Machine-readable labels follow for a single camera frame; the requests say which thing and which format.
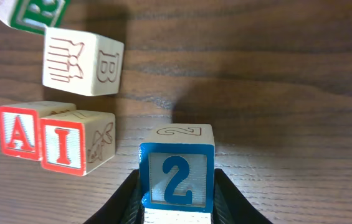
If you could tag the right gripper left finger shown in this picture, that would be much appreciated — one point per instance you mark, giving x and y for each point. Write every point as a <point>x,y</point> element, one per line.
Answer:
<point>124,206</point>

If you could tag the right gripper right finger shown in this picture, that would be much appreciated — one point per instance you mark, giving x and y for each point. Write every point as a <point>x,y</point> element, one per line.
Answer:
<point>230,206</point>

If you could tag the blue number 2 block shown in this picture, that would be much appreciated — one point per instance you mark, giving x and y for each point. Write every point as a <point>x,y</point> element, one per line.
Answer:
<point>176,163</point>

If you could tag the red letter I block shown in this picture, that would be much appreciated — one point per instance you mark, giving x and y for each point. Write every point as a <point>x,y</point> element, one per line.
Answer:
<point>77,142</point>

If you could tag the red letter A block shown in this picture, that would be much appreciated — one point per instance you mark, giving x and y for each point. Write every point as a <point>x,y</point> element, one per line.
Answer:
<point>20,126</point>

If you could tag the letter B picture block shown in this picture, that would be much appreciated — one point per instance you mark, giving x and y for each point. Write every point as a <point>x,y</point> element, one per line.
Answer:
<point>81,62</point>

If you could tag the green letter R block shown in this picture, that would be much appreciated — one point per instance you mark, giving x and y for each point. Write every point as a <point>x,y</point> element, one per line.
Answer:
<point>32,15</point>

